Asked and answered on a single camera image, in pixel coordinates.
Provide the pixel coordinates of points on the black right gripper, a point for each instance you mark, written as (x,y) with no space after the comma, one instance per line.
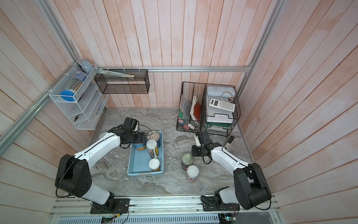
(194,149)

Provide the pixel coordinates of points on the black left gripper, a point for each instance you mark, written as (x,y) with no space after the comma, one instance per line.
(141,138)

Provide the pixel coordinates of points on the small blue tin can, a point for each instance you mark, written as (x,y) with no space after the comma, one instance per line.
(139,146)

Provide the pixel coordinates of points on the white lid tall jar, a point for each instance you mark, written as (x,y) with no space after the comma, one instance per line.
(152,147)

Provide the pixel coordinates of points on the light blue plastic basket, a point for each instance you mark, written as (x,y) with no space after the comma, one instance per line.
(138,164)

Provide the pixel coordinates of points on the white lid yellow jar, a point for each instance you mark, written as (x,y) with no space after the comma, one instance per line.
(154,165)

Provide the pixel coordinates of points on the blue label tin can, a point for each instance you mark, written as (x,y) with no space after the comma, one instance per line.
(156,137)

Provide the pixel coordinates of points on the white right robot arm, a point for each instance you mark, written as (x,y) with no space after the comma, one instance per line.
(250,186)

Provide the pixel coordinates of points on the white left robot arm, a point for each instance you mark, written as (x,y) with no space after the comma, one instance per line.
(73,174)

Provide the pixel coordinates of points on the red label tin can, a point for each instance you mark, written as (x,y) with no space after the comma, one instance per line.
(186,161)

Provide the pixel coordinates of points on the white lid pink bottle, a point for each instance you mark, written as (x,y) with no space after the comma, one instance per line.
(192,173)

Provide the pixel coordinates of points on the white flat box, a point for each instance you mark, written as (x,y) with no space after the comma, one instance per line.
(220,116)

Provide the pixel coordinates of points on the white calculator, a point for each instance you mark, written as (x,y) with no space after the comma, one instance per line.
(222,105)

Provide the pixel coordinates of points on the white box on top shelf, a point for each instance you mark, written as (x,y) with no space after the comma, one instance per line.
(220,91)

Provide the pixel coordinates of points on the blue lid clear tube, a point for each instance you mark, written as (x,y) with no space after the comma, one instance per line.
(75,83)

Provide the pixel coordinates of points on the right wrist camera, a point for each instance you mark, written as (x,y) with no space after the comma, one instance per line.
(197,141)

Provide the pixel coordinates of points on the black wire desk organizer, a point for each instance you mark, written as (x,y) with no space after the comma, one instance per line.
(197,92)

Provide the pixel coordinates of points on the black mesh wall basket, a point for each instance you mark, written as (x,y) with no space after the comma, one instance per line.
(123,81)

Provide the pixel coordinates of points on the white wire wall shelf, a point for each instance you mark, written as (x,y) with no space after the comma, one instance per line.
(85,112)

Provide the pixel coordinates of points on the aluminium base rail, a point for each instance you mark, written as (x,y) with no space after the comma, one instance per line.
(165,209)

